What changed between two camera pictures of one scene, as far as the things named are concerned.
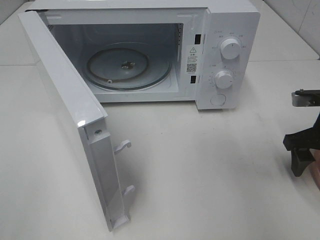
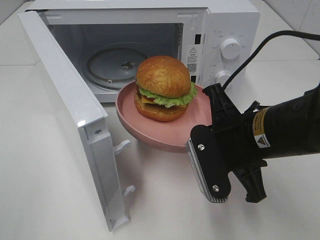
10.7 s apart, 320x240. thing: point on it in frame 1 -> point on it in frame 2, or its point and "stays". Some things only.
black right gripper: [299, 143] -> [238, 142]
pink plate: [312, 171] -> [174, 135]
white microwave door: [88, 114] stays
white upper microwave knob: [230, 48] stays
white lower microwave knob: [223, 79] stays
